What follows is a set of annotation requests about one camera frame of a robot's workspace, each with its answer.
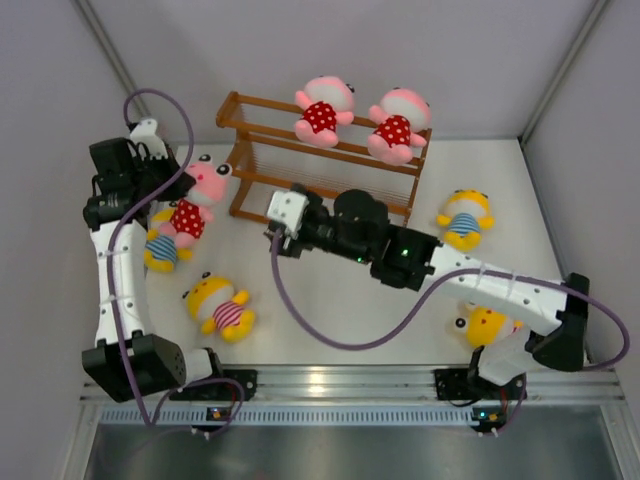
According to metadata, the pink red-dotted toy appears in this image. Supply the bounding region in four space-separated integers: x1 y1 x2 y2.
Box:
159 155 233 250
367 87 432 166
294 76 355 149

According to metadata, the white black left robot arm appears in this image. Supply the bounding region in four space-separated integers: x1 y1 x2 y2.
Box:
82 137 232 403

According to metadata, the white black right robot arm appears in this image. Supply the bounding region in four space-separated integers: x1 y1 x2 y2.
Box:
265 185 589 397

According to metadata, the brown wooden shelf rack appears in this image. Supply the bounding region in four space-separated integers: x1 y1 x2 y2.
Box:
216 91 428 226

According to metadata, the yellow blue-striped toy left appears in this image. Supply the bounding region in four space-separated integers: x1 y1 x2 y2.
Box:
144 202 193 273

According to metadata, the yellow blue-striped toy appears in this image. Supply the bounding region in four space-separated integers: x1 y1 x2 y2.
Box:
144 202 193 273
436 189 495 252

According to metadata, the yellow pink-striped toy left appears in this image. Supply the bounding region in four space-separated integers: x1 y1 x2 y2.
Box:
182 272 256 343

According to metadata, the yellow pink-striped toy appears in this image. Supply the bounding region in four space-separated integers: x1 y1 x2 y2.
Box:
447 302 523 349
182 272 256 343

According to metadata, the yellow blue-striped toy right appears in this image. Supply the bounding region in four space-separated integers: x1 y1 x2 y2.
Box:
436 189 495 252

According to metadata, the yellow pink-striped toy right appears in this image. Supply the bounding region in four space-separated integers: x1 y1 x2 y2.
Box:
447 302 523 349

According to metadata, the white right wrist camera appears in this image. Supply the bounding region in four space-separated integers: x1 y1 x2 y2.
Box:
266 184 309 238

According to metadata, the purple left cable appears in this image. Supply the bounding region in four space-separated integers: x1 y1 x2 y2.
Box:
107 88 246 436

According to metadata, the aluminium front rail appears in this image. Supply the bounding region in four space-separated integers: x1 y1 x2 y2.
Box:
79 363 626 404

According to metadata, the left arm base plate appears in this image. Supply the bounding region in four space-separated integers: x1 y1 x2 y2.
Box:
169 368 258 402

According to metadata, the perforated grey cable duct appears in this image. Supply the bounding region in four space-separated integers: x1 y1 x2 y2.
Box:
97 404 609 426

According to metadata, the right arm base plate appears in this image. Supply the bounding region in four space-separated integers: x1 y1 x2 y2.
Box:
434 368 526 401

